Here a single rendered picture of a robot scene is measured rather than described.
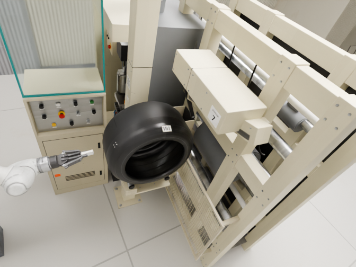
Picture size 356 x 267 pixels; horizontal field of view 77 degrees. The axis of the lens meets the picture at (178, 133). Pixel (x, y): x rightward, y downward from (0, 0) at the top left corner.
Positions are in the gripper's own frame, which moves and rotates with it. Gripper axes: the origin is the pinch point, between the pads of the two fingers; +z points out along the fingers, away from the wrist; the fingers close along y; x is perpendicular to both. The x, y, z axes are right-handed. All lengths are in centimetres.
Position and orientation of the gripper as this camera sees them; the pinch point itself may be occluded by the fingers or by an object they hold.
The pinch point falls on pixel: (87, 153)
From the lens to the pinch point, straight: 146.4
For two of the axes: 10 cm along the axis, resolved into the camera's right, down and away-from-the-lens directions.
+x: -0.7, 6.7, 7.4
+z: 9.2, -2.4, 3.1
